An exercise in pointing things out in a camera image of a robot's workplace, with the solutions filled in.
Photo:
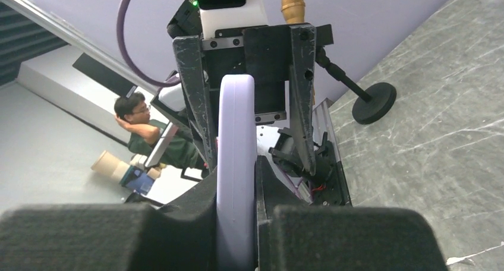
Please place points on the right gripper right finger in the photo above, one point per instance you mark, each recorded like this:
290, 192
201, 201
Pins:
292, 235

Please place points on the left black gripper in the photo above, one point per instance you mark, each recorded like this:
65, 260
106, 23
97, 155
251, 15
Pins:
265, 53

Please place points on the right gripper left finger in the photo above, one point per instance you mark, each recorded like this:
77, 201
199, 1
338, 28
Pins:
134, 236

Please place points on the laptop computer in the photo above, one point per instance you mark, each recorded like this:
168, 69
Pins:
162, 144

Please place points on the paper cup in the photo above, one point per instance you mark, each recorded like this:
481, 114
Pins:
110, 166

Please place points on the seated person green shirt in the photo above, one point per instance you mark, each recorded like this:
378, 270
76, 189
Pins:
133, 115

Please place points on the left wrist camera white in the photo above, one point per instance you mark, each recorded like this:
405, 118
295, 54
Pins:
230, 14

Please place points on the wooden handle tool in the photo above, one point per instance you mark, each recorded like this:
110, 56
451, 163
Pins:
293, 12

